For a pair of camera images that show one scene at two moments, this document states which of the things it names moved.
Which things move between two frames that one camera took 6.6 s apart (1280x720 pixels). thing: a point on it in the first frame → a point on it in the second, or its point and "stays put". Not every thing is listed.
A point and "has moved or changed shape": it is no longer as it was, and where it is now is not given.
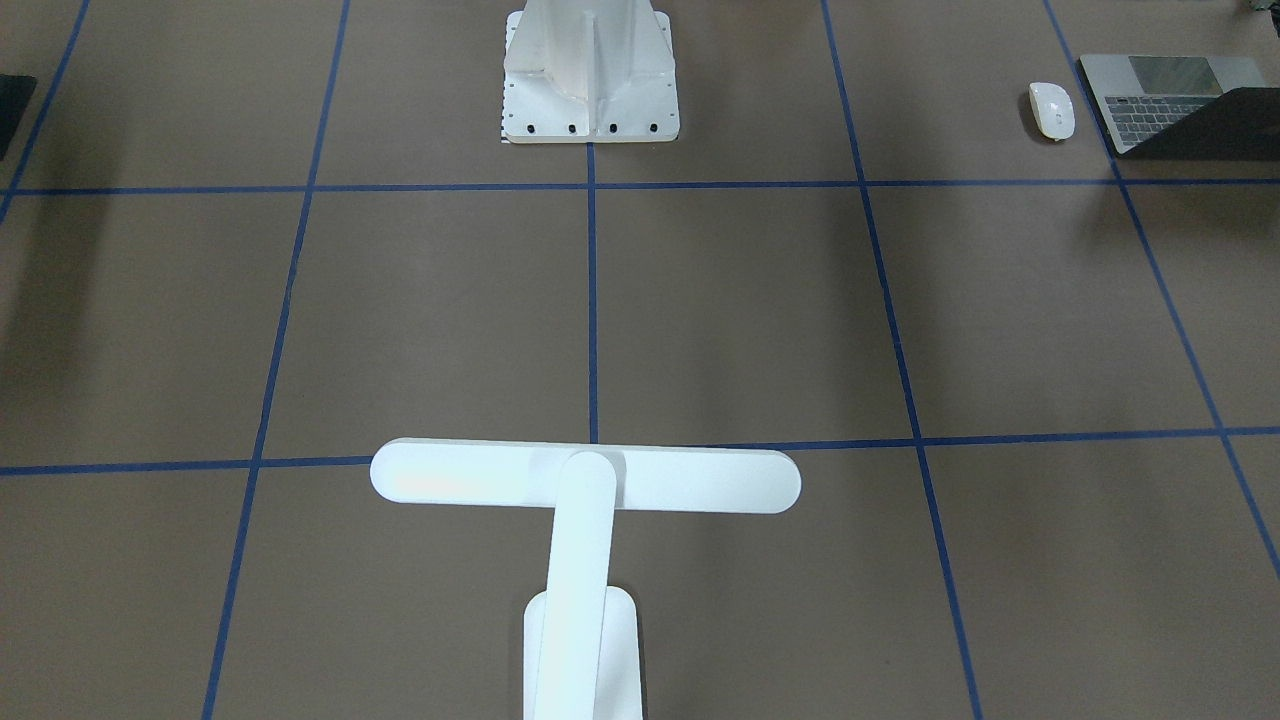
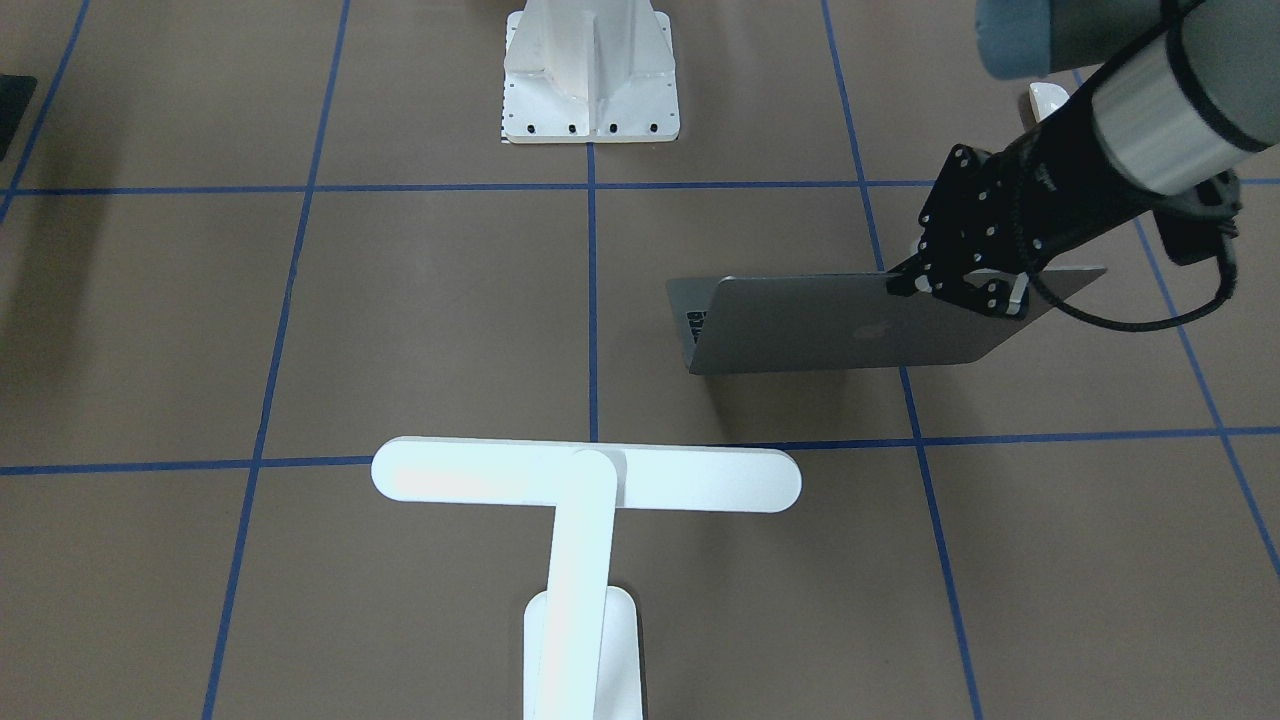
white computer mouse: (1053, 110) stays put
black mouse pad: (15, 91) stays put
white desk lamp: (581, 655) stays put
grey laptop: (1137, 96) has moved or changed shape
